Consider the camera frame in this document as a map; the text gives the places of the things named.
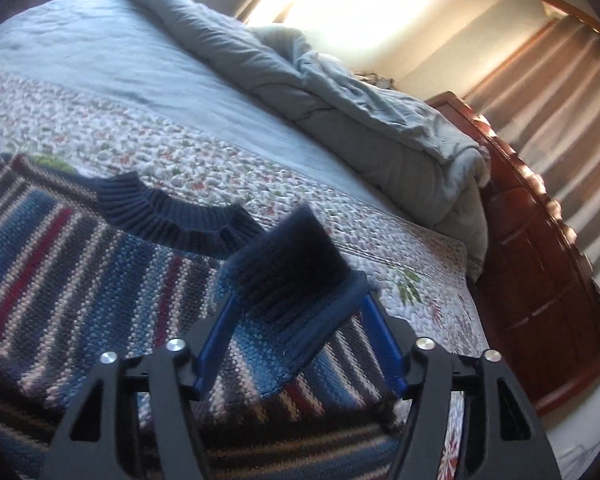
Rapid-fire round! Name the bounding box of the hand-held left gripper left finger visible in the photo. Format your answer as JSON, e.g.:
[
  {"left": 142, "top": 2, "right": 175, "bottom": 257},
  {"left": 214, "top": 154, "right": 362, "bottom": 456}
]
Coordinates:
[{"left": 40, "top": 296, "right": 242, "bottom": 480}]

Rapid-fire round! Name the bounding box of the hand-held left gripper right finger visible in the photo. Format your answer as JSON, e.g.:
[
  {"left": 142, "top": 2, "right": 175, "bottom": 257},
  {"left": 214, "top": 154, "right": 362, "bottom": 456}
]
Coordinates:
[{"left": 361, "top": 294, "right": 563, "bottom": 480}]

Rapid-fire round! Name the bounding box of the striped knit sweater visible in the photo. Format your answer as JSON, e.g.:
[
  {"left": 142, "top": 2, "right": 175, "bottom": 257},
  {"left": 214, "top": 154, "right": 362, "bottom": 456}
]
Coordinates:
[{"left": 0, "top": 141, "right": 412, "bottom": 480}]

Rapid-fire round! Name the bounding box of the brown wooden bed board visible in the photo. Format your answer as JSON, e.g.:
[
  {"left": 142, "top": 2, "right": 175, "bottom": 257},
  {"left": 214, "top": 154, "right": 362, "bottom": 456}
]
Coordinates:
[{"left": 425, "top": 91, "right": 600, "bottom": 416}]

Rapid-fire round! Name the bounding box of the floral quilted bedspread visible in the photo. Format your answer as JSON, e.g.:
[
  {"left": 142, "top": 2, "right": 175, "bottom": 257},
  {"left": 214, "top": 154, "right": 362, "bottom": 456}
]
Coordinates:
[{"left": 0, "top": 65, "right": 492, "bottom": 480}]

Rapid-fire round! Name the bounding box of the grey crumpled comforter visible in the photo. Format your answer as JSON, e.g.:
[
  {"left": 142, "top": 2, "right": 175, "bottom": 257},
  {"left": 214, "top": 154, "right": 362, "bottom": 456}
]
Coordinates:
[{"left": 109, "top": 0, "right": 492, "bottom": 282}]

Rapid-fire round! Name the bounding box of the beige pleated curtain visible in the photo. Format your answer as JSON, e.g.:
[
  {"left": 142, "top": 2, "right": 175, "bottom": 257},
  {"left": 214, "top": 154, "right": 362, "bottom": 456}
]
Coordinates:
[{"left": 462, "top": 10, "right": 600, "bottom": 311}]

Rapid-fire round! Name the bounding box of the pale blue bed sheet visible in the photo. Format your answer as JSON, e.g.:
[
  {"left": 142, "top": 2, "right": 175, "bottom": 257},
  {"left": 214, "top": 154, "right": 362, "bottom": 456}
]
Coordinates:
[{"left": 0, "top": 0, "right": 381, "bottom": 211}]

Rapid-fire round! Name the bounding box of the bright window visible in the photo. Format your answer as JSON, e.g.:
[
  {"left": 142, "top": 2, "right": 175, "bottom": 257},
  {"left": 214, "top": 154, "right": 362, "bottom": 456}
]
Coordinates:
[{"left": 275, "top": 0, "right": 443, "bottom": 56}]

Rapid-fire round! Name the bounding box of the wooden curtain pelmet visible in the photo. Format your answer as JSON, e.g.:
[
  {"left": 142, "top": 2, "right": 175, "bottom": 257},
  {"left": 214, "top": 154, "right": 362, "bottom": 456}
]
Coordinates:
[{"left": 540, "top": 0, "right": 600, "bottom": 43}]

